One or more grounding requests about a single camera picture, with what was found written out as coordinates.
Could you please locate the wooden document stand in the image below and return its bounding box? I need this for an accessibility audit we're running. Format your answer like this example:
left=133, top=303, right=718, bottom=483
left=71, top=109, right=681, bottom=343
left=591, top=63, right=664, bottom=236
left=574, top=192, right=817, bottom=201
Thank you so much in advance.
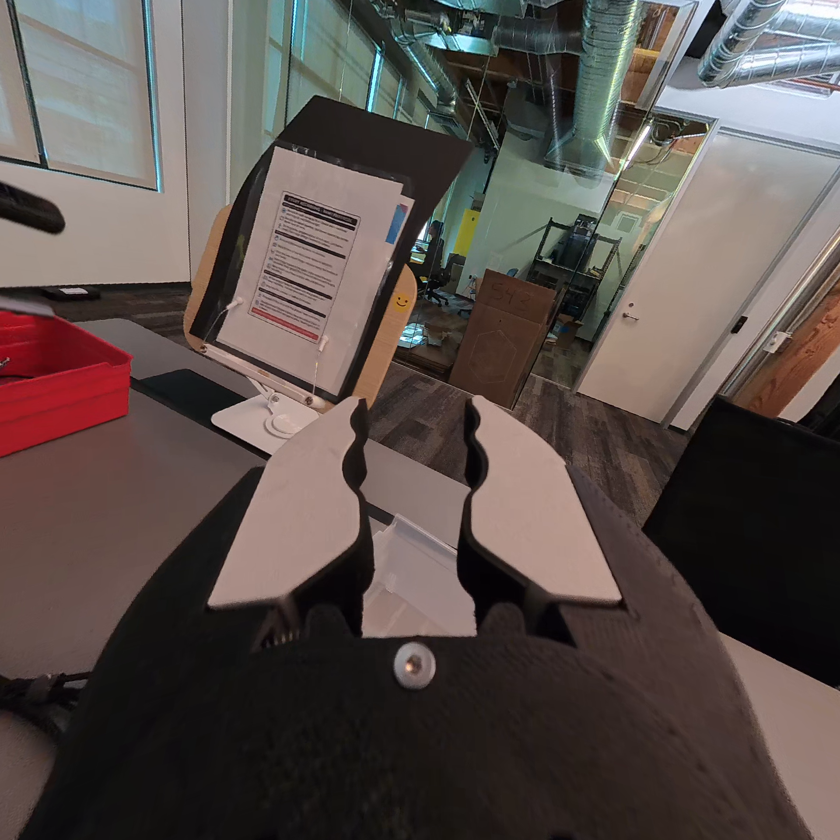
left=184, top=206, right=421, bottom=454

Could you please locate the red plastic tray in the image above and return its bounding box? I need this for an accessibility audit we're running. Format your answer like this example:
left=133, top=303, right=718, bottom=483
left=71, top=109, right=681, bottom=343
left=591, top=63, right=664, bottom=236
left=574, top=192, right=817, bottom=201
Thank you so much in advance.
left=0, top=310, right=133, bottom=458

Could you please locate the silver ventilation duct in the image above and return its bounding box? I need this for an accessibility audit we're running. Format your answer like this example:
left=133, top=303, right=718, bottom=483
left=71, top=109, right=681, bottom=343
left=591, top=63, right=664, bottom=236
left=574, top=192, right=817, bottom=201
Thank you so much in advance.
left=371, top=0, right=460, bottom=129
left=543, top=0, right=643, bottom=173
left=697, top=0, right=840, bottom=88

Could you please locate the instruction sheet on stand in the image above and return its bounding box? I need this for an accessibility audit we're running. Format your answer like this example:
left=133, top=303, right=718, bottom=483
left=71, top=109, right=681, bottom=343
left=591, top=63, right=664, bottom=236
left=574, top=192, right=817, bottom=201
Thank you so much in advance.
left=197, top=95, right=475, bottom=404

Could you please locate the window with white blind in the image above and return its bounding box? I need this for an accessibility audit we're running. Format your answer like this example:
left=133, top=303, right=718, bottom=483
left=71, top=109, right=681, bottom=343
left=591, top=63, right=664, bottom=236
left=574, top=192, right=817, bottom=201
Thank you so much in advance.
left=0, top=0, right=163, bottom=193
left=262, top=0, right=403, bottom=142

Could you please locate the yellow panel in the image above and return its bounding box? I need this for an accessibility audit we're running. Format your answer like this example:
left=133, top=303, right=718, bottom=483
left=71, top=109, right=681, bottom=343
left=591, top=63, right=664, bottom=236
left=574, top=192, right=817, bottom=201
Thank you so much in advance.
left=458, top=207, right=484, bottom=265

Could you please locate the clear plastic organizer box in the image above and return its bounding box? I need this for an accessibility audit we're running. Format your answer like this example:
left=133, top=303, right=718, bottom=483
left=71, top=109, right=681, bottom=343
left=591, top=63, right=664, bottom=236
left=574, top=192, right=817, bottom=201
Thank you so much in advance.
left=361, top=512, right=477, bottom=637

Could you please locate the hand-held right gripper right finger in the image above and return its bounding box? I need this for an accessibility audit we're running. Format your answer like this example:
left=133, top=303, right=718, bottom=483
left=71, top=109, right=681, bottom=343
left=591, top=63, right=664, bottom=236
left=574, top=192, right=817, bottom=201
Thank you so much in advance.
left=456, top=395, right=624, bottom=626

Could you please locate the metal shelving rack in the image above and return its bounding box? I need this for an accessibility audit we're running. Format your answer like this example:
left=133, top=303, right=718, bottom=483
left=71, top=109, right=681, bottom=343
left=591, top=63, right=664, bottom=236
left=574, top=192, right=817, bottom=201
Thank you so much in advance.
left=528, top=215, right=624, bottom=329

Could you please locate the black desk mat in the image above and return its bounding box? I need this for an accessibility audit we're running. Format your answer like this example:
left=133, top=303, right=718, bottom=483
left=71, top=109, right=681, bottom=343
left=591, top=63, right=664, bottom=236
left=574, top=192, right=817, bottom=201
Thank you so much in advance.
left=131, top=367, right=263, bottom=437

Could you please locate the printed instruction sheet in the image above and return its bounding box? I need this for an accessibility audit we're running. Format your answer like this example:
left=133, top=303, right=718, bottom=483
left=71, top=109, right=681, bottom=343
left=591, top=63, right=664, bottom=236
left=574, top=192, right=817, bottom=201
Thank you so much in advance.
left=215, top=146, right=403, bottom=340

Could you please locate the small black swivel chair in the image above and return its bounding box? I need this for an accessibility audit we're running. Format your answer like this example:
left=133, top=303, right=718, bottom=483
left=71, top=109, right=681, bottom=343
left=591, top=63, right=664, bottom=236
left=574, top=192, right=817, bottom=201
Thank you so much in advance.
left=416, top=259, right=452, bottom=308

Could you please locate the black office chair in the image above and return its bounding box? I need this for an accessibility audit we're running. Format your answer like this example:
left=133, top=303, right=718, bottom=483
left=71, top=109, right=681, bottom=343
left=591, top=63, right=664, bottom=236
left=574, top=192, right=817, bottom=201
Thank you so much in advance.
left=642, top=394, right=840, bottom=690

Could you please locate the brown cardboard box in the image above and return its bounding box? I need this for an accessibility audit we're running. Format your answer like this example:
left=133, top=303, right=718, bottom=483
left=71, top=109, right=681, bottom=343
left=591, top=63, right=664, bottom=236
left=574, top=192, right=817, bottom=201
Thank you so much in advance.
left=448, top=268, right=560, bottom=409

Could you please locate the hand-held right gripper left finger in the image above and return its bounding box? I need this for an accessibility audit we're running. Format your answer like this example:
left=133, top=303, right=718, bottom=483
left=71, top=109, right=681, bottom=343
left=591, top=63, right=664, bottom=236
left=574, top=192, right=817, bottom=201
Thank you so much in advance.
left=206, top=395, right=376, bottom=636

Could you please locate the white door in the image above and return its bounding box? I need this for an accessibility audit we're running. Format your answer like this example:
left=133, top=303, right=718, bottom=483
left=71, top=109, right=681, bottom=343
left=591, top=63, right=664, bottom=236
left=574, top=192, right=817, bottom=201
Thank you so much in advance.
left=574, top=125, right=840, bottom=431

